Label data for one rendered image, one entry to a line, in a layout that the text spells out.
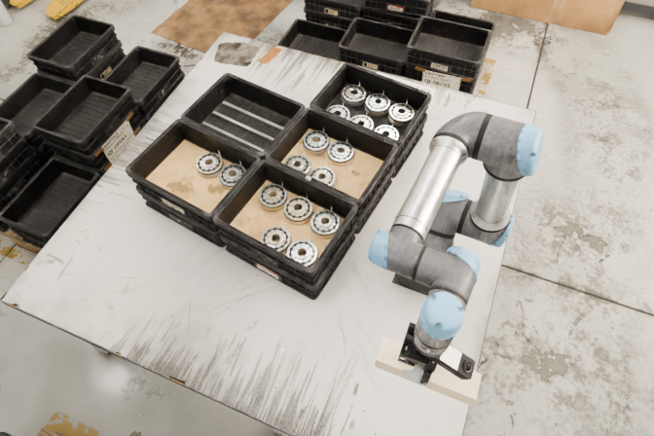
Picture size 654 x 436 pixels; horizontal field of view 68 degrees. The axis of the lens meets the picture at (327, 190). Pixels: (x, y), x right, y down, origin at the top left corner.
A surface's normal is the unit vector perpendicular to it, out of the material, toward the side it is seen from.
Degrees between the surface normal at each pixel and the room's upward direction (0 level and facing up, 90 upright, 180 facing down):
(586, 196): 0
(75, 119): 0
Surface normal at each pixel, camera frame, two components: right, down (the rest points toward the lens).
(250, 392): -0.02, -0.58
